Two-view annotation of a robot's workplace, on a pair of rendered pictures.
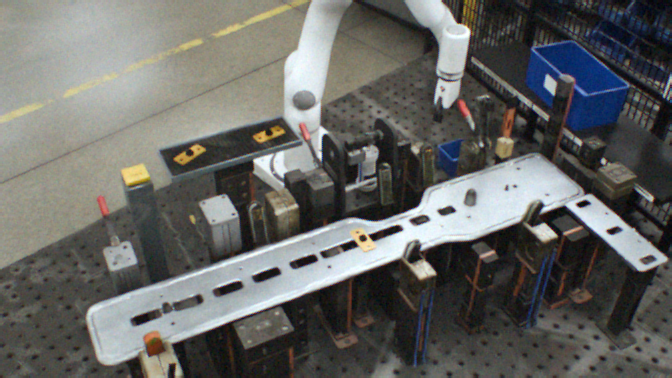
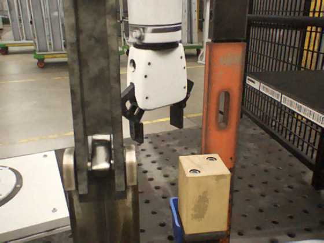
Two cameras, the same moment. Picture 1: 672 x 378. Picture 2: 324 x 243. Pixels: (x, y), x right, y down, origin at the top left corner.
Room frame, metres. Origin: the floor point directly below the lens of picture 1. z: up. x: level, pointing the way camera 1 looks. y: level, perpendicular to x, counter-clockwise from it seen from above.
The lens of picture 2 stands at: (1.46, -0.57, 1.18)
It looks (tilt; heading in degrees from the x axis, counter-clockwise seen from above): 20 degrees down; 18
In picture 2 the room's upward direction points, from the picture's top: straight up
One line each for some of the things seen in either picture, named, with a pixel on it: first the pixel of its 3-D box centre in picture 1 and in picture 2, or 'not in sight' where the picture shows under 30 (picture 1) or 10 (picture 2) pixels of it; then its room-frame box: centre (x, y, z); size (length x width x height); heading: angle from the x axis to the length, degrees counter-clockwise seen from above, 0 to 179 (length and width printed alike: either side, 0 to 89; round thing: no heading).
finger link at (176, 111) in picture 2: not in sight; (181, 109); (2.00, -0.42, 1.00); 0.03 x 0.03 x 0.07; 58
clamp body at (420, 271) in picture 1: (413, 310); not in sight; (1.19, -0.23, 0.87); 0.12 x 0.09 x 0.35; 26
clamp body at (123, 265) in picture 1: (132, 303); not in sight; (1.20, 0.51, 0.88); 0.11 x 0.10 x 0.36; 26
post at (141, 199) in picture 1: (150, 239); not in sight; (1.40, 0.49, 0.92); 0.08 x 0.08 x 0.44; 26
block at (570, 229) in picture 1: (558, 262); not in sight; (1.39, -0.66, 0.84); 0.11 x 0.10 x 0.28; 26
